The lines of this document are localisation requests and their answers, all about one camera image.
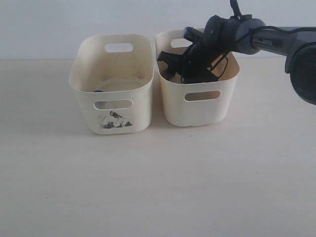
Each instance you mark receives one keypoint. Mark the cream bin with mountain print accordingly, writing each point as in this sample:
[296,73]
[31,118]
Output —
[122,67]

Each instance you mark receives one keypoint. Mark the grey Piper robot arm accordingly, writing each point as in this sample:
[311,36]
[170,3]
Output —
[245,35]

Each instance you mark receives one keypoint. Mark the plain cream plastic bin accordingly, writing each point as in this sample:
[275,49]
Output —
[195,104]

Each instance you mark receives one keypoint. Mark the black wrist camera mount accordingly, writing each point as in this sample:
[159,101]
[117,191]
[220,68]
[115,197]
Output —
[193,35]

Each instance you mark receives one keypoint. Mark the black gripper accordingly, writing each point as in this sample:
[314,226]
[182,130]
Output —
[194,65]

